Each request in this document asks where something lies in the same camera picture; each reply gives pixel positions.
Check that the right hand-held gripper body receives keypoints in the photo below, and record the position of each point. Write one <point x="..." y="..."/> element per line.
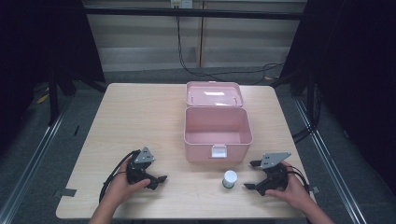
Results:
<point x="275" y="180"/>

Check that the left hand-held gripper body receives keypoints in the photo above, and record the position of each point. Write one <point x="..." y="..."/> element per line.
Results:
<point x="141" y="157"/>

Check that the small white round jar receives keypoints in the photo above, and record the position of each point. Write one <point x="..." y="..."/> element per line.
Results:
<point x="229" y="179"/>

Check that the pink plastic storage box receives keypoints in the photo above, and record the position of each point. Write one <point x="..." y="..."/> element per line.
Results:
<point x="218" y="124"/>

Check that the person's right hand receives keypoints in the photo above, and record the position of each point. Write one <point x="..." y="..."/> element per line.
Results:
<point x="294" y="193"/>

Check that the person's left hand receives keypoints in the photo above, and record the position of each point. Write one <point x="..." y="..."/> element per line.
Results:
<point x="121" y="189"/>

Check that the grey tape strip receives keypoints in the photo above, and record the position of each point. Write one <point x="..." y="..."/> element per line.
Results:
<point x="65" y="192"/>
<point x="315" y="190"/>

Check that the black floor tape piece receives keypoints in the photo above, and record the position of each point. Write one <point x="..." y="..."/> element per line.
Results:
<point x="76" y="130"/>

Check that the black metal stand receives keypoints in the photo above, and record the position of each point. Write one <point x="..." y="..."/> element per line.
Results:
<point x="53" y="99"/>

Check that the yellow floor tape piece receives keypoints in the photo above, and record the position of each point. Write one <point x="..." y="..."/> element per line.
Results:
<point x="43" y="98"/>

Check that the black curtain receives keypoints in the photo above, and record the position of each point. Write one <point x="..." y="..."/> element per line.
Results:
<point x="355" y="77"/>
<point x="37" y="46"/>

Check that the black horizontal metal bar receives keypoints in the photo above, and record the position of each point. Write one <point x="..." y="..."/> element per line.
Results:
<point x="186" y="13"/>

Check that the aluminium floor rail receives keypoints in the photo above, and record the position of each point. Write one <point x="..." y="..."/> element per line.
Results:
<point x="327" y="155"/>
<point x="31" y="165"/>

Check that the white wall power outlet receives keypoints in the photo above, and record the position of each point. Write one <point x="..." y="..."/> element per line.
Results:
<point x="181" y="3"/>

